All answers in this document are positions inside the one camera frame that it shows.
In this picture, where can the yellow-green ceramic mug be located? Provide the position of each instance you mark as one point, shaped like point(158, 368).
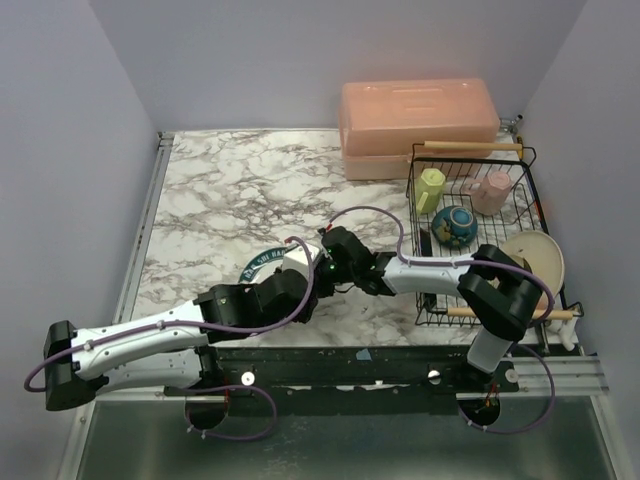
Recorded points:
point(429, 188)

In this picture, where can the pink and cream plate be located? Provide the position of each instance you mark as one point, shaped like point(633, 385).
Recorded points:
point(543, 254)

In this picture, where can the red rimmed cream plate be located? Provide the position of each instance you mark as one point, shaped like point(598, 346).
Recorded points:
point(428, 300)

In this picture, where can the white plate teal lettered rim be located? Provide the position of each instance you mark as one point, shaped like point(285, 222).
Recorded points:
point(262, 265)

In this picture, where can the dark bowl cream inside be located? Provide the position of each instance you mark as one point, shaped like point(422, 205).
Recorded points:
point(454, 227)

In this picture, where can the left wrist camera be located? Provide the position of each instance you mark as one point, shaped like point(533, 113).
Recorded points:
point(295, 259)

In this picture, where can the cream plate black patch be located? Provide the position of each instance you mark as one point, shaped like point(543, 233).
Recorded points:
point(522, 263)

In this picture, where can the translucent pink storage box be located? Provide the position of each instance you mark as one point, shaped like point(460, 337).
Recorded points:
point(380, 121)

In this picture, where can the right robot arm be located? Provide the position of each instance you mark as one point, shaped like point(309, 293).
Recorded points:
point(502, 295)

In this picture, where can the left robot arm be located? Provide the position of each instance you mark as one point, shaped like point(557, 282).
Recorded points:
point(77, 360)

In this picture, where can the pink ceramic mug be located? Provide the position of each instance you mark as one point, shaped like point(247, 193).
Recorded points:
point(489, 193)

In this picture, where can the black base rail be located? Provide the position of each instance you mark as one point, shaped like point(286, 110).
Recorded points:
point(331, 381)

